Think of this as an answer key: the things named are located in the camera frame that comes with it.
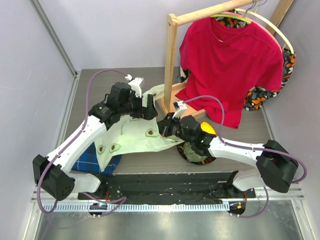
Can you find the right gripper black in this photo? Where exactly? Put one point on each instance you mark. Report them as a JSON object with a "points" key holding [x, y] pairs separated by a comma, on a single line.
{"points": [[169, 126]]}

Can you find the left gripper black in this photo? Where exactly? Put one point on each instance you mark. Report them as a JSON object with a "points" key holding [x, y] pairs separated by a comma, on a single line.
{"points": [[147, 113]]}

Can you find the green avocado plastic bag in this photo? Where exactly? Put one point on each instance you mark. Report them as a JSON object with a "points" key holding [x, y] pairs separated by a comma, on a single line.
{"points": [[131, 135]]}

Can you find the green cantaloupe melon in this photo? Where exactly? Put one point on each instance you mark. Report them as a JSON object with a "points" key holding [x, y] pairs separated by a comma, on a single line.
{"points": [[191, 155]]}

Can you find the yellow bell pepper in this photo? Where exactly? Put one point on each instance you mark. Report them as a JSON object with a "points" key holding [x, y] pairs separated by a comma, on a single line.
{"points": [[206, 127]]}

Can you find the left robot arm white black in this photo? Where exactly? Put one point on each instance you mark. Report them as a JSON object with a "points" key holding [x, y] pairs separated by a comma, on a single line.
{"points": [[52, 173]]}

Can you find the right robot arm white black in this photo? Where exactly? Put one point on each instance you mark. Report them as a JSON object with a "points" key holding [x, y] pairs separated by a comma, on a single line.
{"points": [[272, 166]]}

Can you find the wooden clothes rack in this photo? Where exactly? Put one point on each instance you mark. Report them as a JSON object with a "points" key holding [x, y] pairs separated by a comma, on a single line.
{"points": [[172, 24]]}

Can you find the black fruit plate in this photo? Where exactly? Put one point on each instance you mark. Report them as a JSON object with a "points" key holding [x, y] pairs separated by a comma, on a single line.
{"points": [[208, 160]]}

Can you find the red t-shirt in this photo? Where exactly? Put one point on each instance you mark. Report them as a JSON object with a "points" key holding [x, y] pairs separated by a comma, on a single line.
{"points": [[224, 64]]}

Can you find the orange black patterned garment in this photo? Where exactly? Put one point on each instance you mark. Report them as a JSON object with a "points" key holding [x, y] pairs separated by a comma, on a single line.
{"points": [[257, 96]]}

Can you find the green clothes hanger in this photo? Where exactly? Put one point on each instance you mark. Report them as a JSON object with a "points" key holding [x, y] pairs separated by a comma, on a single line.
{"points": [[243, 18]]}

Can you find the cream clothes hanger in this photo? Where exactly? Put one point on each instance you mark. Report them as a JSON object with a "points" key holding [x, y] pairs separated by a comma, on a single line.
{"points": [[270, 27]]}

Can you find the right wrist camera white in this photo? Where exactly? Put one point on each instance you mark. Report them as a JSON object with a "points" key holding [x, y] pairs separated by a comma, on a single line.
{"points": [[180, 108]]}

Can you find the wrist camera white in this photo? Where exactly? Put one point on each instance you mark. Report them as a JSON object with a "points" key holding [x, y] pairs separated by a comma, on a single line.
{"points": [[136, 84], [180, 108]]}

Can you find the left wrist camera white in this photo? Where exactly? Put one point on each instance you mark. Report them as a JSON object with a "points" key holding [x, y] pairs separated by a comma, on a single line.
{"points": [[136, 84]]}

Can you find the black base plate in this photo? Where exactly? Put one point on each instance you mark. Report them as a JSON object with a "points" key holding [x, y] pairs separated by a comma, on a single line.
{"points": [[170, 188]]}

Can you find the white slotted cable duct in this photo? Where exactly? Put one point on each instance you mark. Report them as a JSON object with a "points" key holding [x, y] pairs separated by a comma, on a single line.
{"points": [[94, 207]]}

